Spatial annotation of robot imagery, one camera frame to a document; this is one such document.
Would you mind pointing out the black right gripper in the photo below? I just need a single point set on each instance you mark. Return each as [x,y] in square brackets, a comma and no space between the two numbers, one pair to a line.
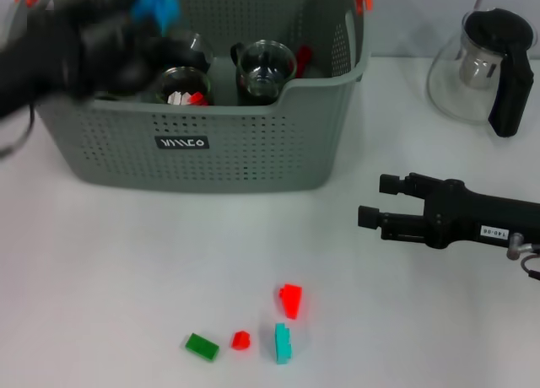
[472,223]

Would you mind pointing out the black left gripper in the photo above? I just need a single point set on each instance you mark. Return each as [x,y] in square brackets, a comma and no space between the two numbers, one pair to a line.
[46,50]

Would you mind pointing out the blue square building brick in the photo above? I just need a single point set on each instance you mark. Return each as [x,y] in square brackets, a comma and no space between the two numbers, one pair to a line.
[154,4]

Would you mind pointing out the glass teacup with black base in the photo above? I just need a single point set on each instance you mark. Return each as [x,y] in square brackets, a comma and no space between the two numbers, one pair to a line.
[263,71]
[185,82]
[190,50]
[246,100]

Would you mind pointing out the white building brick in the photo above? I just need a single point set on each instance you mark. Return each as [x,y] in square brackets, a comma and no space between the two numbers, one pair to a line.
[179,98]

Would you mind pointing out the small red building brick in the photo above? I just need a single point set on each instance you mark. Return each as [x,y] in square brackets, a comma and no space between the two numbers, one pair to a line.
[241,341]
[197,98]

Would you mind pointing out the red wedge building brick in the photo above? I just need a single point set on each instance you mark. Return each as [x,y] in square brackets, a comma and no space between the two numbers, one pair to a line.
[292,301]

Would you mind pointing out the dark red building brick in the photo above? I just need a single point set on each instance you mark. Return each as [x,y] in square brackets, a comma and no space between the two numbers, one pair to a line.
[302,59]

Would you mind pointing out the teal building brick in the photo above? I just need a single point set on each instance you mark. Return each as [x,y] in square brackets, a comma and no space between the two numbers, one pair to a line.
[282,343]

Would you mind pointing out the green building brick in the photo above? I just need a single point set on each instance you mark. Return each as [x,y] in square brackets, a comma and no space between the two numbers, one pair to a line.
[202,347]

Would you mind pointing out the grey perforated storage basket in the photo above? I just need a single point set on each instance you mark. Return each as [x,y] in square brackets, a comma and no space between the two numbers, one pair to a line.
[253,168]

